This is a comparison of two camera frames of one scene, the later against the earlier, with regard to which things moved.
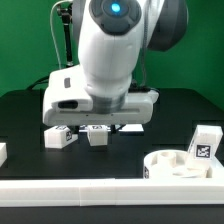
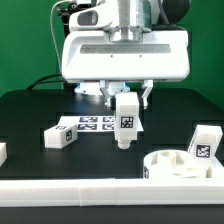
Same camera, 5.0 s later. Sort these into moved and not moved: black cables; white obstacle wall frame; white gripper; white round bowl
Moved: white gripper
Not moved: white obstacle wall frame; white round bowl; black cables
